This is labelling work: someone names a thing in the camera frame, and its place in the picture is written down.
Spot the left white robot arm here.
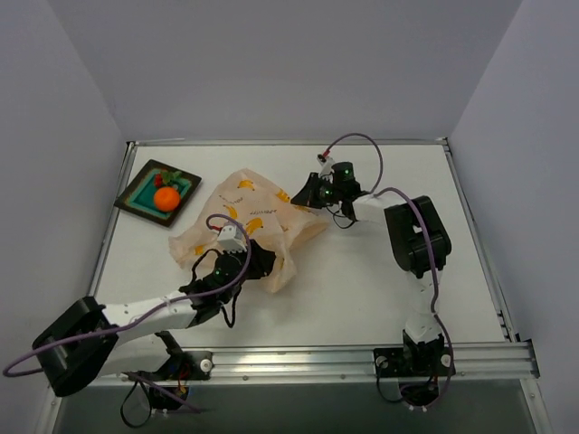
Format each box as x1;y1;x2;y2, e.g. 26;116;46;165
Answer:
32;241;277;397

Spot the green square plate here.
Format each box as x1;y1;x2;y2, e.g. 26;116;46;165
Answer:
115;159;202;228

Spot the fake strawberry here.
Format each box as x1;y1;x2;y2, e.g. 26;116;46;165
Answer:
153;171;182;189

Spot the orange fake fruit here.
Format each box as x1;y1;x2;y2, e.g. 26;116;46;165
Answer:
153;186;181;212

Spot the purple cable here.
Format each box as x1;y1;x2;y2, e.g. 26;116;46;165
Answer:
325;133;454;408
2;214;252;415

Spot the aluminium front rail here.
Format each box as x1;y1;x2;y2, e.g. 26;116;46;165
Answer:
49;345;540;385

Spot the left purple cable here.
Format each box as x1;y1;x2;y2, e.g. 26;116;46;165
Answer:
2;214;252;415

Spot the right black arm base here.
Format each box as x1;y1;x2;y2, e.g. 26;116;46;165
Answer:
373;347;456;412

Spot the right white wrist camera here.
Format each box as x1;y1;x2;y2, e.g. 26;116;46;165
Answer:
317;152;336;179

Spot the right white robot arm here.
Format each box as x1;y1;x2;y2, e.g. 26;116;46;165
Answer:
290;155;451;373

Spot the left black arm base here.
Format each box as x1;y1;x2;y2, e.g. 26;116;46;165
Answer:
131;331;214;411

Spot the banana print plastic bag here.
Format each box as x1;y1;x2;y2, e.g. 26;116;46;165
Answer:
168;169;329;294

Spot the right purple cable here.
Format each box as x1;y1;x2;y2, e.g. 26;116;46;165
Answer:
325;133;454;408

